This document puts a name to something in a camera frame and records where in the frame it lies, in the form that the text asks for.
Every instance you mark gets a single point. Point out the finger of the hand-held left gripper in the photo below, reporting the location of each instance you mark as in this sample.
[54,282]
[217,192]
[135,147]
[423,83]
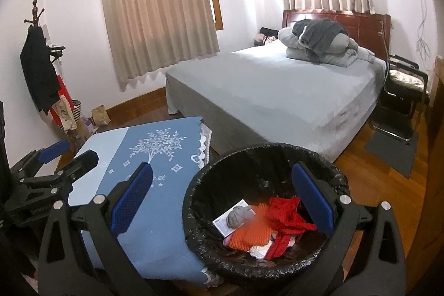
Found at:
[86,160]
[53,150]

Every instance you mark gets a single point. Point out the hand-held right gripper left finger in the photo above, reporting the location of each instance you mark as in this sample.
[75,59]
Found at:
[130,202]

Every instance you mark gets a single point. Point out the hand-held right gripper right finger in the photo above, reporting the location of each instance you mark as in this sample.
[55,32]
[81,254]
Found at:
[314,192]

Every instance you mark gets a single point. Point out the red rubber glove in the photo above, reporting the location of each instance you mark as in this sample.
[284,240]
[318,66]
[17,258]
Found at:
[288,212]

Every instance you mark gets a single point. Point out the orange foam net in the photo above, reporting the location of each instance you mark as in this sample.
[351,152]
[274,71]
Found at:
[248,235]

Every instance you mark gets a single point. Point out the grey sock ball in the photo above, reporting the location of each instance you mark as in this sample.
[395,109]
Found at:
[237,216]

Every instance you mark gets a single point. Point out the black-lined trash bin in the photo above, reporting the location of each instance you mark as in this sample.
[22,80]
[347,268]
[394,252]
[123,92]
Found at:
[215,185]

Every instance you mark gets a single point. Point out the white paper card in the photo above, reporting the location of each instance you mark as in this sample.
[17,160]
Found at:
[222,223]

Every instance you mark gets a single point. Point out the pink packet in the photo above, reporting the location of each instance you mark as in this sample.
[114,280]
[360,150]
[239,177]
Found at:
[228,241]

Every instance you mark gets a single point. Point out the blue tree-print tablecloth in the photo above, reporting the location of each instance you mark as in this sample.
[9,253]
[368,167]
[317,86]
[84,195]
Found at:
[156,212]

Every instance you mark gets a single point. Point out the white purple bag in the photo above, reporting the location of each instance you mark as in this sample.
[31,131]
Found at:
[88,124]

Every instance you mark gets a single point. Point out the beige tote bag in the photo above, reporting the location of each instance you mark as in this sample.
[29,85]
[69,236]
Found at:
[64,114]

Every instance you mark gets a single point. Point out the brown paper bag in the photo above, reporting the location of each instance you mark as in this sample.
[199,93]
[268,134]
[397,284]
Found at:
[100,115]

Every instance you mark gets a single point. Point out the striped basket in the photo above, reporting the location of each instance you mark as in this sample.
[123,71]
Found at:
[77,108]

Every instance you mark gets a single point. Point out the red bag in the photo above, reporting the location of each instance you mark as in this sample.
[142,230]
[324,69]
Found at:
[62,88]

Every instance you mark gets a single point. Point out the black coat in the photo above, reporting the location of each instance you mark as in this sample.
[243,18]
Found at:
[38,70]

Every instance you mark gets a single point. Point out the grey floor mat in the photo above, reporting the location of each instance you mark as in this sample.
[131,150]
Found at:
[392,152]

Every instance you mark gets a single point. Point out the grey bed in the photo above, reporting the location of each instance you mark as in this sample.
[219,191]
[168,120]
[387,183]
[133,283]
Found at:
[277,91]

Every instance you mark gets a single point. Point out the black chair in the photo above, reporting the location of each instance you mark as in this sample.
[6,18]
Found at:
[385,108]

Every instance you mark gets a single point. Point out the wooden cabinet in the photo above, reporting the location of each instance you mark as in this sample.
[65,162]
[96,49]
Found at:
[433,143]

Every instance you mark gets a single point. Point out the wooden coat rack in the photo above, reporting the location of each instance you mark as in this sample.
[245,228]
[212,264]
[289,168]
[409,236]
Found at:
[34,13]

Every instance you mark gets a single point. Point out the chair cushion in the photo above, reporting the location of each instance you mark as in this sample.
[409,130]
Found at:
[406,79]

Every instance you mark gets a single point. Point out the folded light grey quilt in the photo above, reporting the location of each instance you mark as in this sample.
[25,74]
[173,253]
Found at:
[291,39]

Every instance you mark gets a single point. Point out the dark grey blanket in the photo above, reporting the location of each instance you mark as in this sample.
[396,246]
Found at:
[322,30]

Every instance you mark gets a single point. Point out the pink bag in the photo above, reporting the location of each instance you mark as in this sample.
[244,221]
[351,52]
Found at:
[258,39]

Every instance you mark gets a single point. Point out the black pillow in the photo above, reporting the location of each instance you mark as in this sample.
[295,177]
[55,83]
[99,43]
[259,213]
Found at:
[269,31]

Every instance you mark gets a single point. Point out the wooden headboard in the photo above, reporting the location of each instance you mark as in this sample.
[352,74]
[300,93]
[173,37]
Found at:
[364,25]

